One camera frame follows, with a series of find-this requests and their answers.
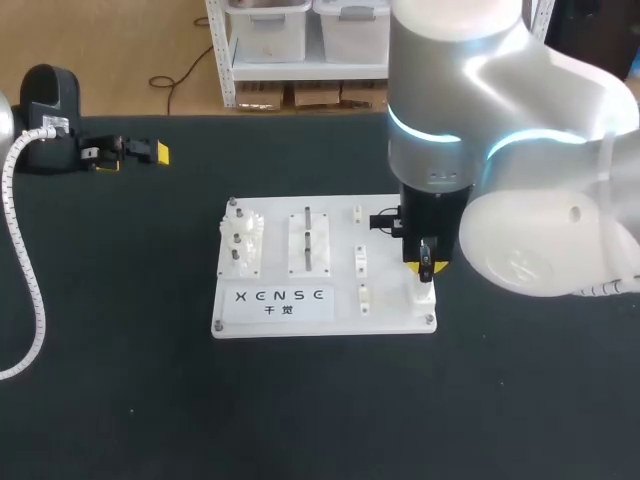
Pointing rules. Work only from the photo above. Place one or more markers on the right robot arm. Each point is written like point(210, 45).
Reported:
point(525, 90)

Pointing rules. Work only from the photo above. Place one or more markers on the black USB plug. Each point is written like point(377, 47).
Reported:
point(425, 262)

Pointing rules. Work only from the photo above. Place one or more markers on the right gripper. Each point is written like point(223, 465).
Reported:
point(435, 220)

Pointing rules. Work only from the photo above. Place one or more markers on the brown cardboard box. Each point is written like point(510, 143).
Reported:
point(317, 94)
point(260, 95)

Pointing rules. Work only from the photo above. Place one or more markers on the white board with sockets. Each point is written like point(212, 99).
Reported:
point(300, 300)

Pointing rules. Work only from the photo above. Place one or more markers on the translucent storage bin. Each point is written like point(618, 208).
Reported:
point(355, 30)
point(270, 30)

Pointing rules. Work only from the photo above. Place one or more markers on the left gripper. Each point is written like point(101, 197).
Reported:
point(50, 140)

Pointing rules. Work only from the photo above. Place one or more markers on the white metal shelf rack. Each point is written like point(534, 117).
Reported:
point(225, 60)

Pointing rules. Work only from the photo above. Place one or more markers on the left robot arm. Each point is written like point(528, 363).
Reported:
point(3, 117)

